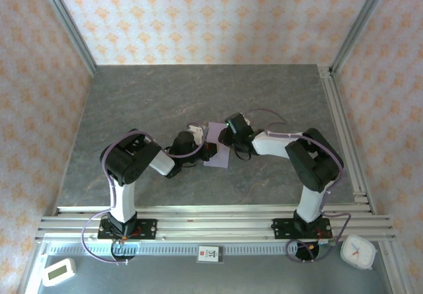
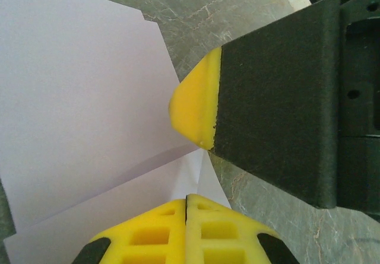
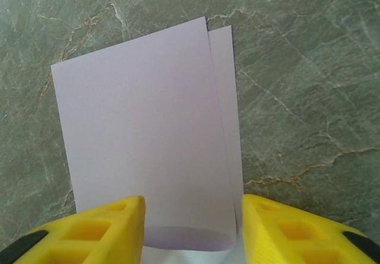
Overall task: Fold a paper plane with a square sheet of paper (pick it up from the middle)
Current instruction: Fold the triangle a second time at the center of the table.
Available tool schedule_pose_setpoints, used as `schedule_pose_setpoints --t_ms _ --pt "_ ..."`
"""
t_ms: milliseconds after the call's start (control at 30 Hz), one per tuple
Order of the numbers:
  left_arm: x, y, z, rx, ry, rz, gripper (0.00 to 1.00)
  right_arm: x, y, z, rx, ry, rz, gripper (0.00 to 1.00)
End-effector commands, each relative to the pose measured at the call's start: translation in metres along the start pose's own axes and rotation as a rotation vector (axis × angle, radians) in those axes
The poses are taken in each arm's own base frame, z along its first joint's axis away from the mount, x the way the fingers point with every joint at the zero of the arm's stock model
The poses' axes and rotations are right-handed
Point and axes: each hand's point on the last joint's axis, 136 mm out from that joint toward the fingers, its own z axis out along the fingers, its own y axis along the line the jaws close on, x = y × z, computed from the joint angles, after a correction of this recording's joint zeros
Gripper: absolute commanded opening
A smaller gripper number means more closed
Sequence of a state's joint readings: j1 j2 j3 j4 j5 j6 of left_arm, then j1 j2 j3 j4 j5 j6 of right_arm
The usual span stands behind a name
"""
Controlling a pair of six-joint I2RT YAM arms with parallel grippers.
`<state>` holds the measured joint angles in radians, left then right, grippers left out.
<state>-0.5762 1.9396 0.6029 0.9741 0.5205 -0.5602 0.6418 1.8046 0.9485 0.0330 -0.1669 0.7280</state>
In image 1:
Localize purple cloth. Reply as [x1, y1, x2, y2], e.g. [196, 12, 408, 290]
[204, 122, 231, 168]

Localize long aluminium mounting rails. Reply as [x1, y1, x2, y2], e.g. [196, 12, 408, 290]
[35, 203, 397, 242]

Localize white label card red mark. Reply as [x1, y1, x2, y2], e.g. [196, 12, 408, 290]
[197, 245, 221, 264]

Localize grey metal shelf plate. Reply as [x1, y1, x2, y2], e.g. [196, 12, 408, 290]
[36, 254, 396, 294]

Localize white analog clock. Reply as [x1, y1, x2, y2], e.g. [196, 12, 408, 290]
[340, 234, 378, 272]

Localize white digital timer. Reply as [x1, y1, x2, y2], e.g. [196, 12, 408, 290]
[42, 257, 77, 287]

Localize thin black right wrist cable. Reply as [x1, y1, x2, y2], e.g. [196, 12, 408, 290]
[230, 141, 252, 161]

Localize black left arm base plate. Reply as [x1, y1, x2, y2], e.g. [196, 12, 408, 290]
[98, 219, 158, 240]

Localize aluminium table side rail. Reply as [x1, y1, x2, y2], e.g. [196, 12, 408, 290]
[317, 64, 377, 215]

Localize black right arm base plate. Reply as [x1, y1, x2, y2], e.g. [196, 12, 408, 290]
[272, 217, 332, 240]

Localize grey slotted cable duct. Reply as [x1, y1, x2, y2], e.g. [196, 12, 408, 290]
[42, 242, 298, 257]

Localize black round cable grommet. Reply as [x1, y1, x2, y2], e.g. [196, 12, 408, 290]
[292, 240, 321, 264]
[110, 240, 139, 264]

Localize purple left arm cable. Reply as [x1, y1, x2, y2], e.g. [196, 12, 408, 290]
[81, 122, 212, 265]

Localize slanted aluminium frame post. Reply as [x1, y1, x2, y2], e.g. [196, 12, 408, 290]
[329, 0, 394, 77]
[35, 0, 98, 75]

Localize aluminium frame bar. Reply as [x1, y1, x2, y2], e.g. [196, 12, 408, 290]
[18, 240, 50, 294]
[376, 240, 409, 294]

